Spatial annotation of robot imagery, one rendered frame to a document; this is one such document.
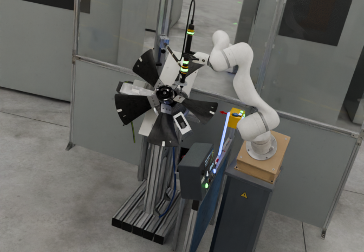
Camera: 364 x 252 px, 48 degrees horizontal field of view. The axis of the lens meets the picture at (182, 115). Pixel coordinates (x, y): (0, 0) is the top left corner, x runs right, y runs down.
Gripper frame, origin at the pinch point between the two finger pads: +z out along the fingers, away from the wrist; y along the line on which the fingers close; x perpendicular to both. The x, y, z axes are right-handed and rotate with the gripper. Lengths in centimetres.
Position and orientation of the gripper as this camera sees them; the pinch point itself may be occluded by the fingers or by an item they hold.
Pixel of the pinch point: (187, 53)
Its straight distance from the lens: 266.5
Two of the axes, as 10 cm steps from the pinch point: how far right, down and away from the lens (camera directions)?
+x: 1.6, -8.9, -4.3
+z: -9.3, -2.8, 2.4
